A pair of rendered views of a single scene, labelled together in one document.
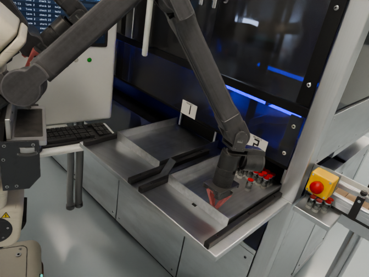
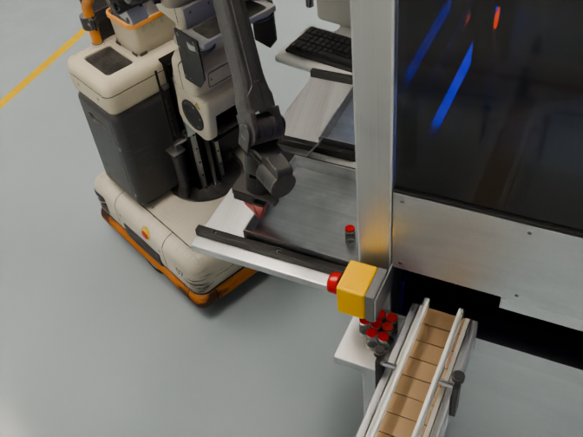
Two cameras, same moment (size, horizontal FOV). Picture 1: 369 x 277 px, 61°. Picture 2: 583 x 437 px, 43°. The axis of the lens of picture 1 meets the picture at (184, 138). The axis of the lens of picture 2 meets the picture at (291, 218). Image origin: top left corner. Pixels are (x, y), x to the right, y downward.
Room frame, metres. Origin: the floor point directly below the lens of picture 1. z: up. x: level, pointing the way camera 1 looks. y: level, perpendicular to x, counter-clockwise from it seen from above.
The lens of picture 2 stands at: (0.64, -1.25, 2.04)
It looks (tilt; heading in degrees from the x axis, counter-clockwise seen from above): 46 degrees down; 80
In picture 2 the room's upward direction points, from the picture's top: 7 degrees counter-clockwise
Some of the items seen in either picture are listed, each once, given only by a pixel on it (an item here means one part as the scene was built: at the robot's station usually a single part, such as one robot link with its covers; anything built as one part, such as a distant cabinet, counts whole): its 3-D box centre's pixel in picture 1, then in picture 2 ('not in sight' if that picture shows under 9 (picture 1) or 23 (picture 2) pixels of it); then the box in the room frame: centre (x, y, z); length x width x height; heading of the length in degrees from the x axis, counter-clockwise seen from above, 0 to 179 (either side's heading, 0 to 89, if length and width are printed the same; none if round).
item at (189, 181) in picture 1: (228, 182); (340, 215); (0.94, -0.18, 0.90); 0.34 x 0.26 x 0.04; 139
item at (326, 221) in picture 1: (318, 210); (380, 343); (0.91, -0.50, 0.87); 0.14 x 0.13 x 0.02; 140
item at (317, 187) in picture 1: (317, 187); (337, 283); (0.85, -0.44, 0.99); 0.04 x 0.04 x 0.04; 50
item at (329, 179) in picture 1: (322, 182); (361, 290); (0.89, -0.47, 0.99); 0.08 x 0.07 x 0.07; 140
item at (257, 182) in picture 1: (246, 171); not in sight; (1.02, -0.25, 0.90); 0.18 x 0.02 x 0.05; 49
